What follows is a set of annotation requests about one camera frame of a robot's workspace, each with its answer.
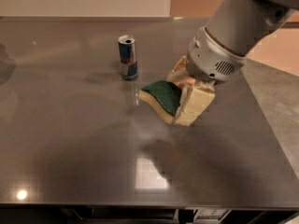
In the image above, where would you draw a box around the white label under table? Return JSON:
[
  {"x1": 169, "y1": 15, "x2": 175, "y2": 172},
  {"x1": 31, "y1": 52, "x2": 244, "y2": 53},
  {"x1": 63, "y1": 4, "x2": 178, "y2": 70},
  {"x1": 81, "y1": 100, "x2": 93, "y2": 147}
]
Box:
[{"x1": 195, "y1": 208, "x2": 228, "y2": 220}]

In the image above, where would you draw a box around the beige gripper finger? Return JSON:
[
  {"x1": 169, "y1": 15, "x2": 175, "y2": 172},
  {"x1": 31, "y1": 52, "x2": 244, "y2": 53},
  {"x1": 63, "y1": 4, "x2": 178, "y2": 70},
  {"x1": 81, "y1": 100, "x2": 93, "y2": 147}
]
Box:
[
  {"x1": 166, "y1": 56, "x2": 195, "y2": 88},
  {"x1": 174, "y1": 81, "x2": 216, "y2": 126}
]

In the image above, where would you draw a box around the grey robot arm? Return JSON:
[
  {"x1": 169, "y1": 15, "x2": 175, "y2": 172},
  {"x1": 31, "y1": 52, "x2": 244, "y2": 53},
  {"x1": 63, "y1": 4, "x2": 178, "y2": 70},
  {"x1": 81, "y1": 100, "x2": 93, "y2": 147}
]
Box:
[{"x1": 167, "y1": 0, "x2": 299, "y2": 126}]

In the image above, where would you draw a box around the blue silver energy drink can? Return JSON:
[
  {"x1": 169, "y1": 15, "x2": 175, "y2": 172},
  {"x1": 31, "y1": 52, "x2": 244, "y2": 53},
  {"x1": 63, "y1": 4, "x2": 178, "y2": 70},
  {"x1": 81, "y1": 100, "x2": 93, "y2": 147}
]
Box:
[{"x1": 118, "y1": 35, "x2": 137, "y2": 80}]

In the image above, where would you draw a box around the green and yellow sponge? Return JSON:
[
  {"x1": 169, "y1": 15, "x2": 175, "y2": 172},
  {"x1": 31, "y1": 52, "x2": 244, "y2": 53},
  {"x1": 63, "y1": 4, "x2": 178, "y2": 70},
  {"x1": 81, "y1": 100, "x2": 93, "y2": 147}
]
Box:
[{"x1": 138, "y1": 80, "x2": 181, "y2": 124}]

